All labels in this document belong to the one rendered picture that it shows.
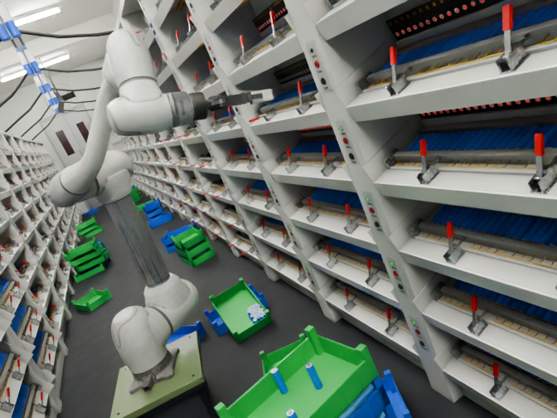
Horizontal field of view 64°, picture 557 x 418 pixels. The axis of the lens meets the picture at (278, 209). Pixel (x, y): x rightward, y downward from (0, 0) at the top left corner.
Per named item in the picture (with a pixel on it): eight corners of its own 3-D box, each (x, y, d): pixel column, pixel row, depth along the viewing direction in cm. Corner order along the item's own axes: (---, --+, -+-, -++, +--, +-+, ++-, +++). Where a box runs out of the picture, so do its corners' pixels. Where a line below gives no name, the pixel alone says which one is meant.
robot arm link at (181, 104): (176, 127, 114) (198, 123, 116) (167, 91, 113) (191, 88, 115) (170, 128, 123) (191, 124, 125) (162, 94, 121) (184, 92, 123)
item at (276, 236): (303, 262, 197) (285, 240, 192) (256, 239, 252) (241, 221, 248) (334, 230, 201) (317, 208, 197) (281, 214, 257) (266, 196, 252)
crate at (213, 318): (219, 336, 226) (212, 323, 224) (210, 323, 244) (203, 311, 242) (268, 305, 235) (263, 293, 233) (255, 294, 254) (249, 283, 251)
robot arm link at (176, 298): (152, 337, 184) (186, 304, 200) (178, 340, 174) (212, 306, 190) (60, 167, 160) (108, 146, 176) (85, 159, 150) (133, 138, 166)
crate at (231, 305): (273, 321, 218) (269, 310, 214) (237, 343, 212) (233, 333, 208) (245, 287, 241) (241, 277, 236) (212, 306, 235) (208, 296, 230)
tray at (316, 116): (336, 124, 117) (314, 95, 113) (256, 135, 172) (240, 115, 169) (385, 77, 121) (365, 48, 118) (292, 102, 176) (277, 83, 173)
